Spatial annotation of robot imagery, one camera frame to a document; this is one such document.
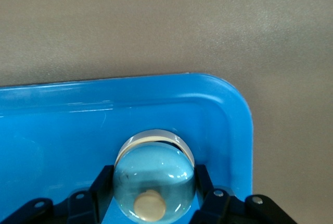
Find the blue dome call bell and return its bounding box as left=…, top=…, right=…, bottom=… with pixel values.
left=113, top=129, right=198, bottom=222

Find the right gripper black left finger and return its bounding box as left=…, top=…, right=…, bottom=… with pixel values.
left=53, top=165, right=116, bottom=224

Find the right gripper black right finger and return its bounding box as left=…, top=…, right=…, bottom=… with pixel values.
left=190, top=164, right=247, bottom=224

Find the blue plastic tray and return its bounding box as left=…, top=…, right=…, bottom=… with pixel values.
left=0, top=72, right=254, bottom=224

